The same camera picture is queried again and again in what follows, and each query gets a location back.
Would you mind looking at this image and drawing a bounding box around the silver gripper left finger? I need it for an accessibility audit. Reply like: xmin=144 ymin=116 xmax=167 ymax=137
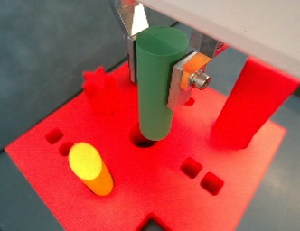
xmin=107 ymin=0 xmax=148 ymax=83

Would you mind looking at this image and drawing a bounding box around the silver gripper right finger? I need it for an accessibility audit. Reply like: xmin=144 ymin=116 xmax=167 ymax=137
xmin=167 ymin=30 xmax=227 ymax=110

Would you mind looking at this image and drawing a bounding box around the green round cylinder peg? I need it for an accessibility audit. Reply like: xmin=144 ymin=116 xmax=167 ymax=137
xmin=135 ymin=27 xmax=188 ymax=141

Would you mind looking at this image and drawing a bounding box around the red foam peg board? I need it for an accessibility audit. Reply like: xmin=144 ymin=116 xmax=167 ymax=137
xmin=5 ymin=66 xmax=286 ymax=231

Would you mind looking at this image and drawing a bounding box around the yellow round peg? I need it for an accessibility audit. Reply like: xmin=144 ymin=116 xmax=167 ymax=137
xmin=68 ymin=142 xmax=113 ymax=196

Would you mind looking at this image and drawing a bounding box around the red rectangular block peg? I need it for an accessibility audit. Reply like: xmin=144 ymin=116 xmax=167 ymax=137
xmin=211 ymin=58 xmax=300 ymax=149

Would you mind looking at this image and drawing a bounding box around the red star-shaped peg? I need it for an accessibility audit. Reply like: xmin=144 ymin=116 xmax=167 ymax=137
xmin=81 ymin=66 xmax=119 ymax=116

